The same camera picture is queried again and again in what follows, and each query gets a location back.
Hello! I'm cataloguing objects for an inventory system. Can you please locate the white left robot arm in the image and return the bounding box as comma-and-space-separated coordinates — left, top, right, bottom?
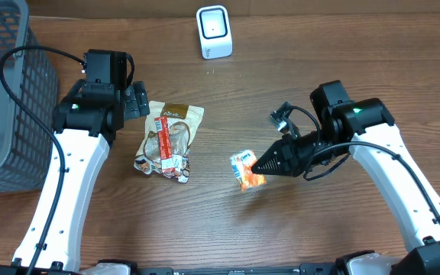
0, 50, 150, 274

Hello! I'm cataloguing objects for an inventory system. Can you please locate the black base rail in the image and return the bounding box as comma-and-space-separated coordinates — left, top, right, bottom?
0, 259, 407, 275

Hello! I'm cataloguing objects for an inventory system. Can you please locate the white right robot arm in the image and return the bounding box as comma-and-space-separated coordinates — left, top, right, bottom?
251, 80, 440, 274

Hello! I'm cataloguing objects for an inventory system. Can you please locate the beige snack bag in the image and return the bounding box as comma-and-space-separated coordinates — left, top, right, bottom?
134, 101, 204, 183

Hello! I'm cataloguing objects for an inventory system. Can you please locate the orange tissue pack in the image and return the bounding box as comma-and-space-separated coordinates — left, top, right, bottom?
230, 150, 267, 192

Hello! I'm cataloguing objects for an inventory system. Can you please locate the grey plastic mesh basket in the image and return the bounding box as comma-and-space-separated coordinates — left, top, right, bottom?
0, 0, 59, 193

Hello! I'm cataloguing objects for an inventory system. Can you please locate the white barcode scanner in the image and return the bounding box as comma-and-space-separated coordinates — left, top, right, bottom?
196, 5, 233, 60

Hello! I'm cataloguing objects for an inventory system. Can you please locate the red stick packet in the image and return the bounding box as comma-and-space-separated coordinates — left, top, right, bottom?
154, 116, 176, 173

